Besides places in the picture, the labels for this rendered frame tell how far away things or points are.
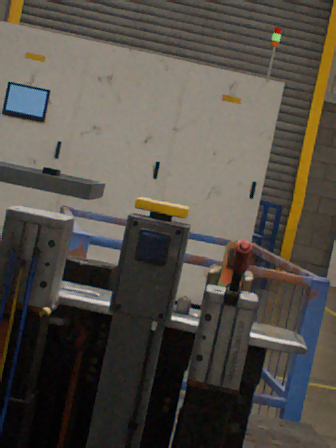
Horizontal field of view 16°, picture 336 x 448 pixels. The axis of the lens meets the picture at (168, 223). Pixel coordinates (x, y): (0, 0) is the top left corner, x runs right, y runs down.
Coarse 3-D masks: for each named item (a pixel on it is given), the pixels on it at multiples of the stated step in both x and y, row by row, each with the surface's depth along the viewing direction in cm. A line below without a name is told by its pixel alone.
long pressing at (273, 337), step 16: (64, 288) 173; (80, 288) 175; (96, 288) 179; (64, 304) 163; (80, 304) 163; (96, 304) 162; (176, 320) 162; (192, 320) 163; (256, 336) 162; (272, 336) 166; (288, 336) 169; (288, 352) 161; (304, 352) 163
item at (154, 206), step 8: (136, 200) 134; (144, 200) 134; (152, 200) 136; (160, 200) 140; (136, 208) 135; (144, 208) 134; (152, 208) 134; (160, 208) 134; (168, 208) 134; (176, 208) 134; (184, 208) 134; (152, 216) 136; (160, 216) 136; (168, 216) 136; (176, 216) 134; (184, 216) 134
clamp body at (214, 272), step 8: (216, 264) 193; (208, 272) 185; (216, 272) 184; (248, 272) 190; (208, 280) 184; (216, 280) 184; (248, 280) 184; (248, 288) 184; (184, 400) 186; (184, 408) 186; (176, 424) 186; (176, 432) 186; (176, 440) 186
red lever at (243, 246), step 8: (240, 248) 138; (248, 248) 138; (240, 256) 139; (248, 256) 139; (232, 264) 142; (240, 264) 140; (240, 272) 142; (232, 280) 146; (240, 280) 145; (232, 288) 147; (240, 288) 148; (224, 296) 149; (232, 296) 148; (240, 296) 149; (232, 304) 149
